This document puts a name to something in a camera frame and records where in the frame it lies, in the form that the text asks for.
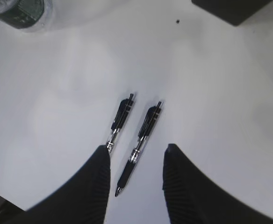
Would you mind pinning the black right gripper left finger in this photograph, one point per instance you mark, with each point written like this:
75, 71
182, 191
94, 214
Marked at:
82, 199

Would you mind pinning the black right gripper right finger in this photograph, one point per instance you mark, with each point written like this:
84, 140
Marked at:
192, 198

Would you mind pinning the black gel pen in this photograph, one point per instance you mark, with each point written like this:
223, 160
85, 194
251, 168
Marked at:
148, 124
119, 121

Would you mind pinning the clear water bottle green label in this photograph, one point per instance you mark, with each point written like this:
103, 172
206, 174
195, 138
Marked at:
26, 15

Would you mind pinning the black square pen holder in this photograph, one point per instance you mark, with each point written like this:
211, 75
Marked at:
233, 12

